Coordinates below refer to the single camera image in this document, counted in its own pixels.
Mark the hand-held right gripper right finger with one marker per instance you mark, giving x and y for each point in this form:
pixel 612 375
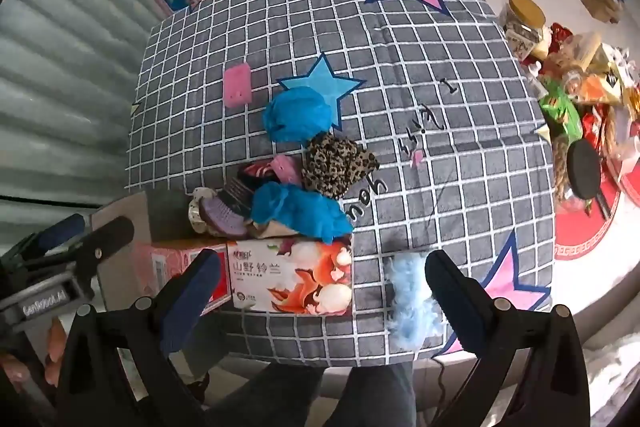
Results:
pixel 450 302

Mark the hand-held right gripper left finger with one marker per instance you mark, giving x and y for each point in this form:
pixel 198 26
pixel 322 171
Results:
pixel 196 292

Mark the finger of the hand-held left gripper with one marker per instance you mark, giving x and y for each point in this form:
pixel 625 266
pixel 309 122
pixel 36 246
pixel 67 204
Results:
pixel 65 229
pixel 107 237

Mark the light blue fluffy cloth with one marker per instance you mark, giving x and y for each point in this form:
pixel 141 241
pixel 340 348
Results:
pixel 412 302

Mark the purple knit sock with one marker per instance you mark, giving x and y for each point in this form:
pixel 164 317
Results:
pixel 225 213

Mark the white dotted sock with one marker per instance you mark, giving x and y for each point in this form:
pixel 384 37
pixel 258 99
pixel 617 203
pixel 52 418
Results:
pixel 199 204

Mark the beige sock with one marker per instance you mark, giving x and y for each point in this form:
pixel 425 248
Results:
pixel 265 231

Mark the red striped sock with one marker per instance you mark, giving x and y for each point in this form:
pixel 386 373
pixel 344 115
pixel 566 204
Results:
pixel 252 172

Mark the leopard print cloth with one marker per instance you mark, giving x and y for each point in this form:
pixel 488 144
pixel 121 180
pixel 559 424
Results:
pixel 335 167

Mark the pink rectangular cloth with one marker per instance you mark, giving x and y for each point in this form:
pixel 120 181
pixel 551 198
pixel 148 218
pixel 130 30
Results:
pixel 236 85

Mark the person's left hand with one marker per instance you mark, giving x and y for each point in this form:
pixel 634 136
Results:
pixel 54 347

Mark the printed tissue box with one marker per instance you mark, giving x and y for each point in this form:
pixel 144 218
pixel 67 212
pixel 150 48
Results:
pixel 300 277

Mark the person's right leg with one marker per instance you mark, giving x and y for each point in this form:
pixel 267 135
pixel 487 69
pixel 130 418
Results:
pixel 375 394

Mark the person's leg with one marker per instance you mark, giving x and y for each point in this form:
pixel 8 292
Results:
pixel 285 394
pixel 375 394

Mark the person's left leg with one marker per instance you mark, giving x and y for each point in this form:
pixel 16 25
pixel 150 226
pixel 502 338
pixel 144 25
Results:
pixel 285 394

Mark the pale green curtain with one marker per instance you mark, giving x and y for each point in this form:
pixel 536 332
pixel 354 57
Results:
pixel 60 82

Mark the red round mat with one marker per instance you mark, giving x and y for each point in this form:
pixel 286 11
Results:
pixel 590 232

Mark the white fluffy rug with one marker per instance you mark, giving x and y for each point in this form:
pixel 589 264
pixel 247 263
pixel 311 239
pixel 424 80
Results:
pixel 615 372

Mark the black round disc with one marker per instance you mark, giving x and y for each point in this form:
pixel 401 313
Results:
pixel 585 167

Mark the grey checked star blanket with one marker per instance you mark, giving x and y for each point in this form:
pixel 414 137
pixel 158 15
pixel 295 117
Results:
pixel 450 57

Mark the pile of snack packets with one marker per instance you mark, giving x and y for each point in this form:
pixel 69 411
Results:
pixel 590 82

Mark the glass jar with gold lid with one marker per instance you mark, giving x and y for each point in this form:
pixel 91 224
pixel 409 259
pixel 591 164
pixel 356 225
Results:
pixel 522 22

